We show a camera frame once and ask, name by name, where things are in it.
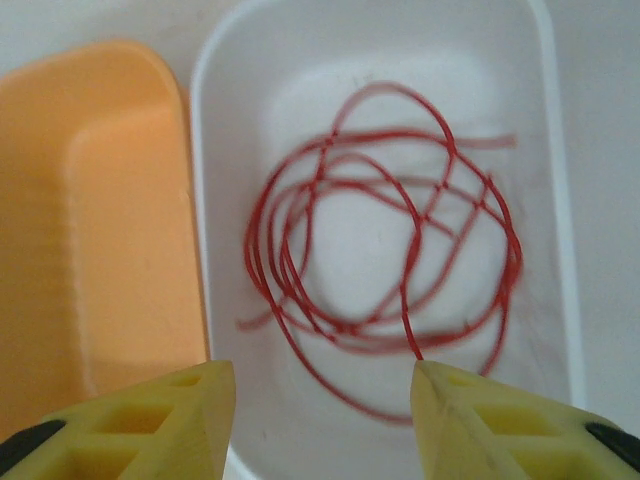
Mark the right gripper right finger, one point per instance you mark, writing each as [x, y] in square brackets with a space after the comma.
[500, 430]

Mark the orange plastic bin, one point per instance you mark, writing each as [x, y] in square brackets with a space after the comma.
[110, 225]

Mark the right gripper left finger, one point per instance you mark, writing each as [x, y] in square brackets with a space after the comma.
[150, 430]

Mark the white plastic bin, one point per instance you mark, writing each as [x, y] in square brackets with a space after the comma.
[380, 65]

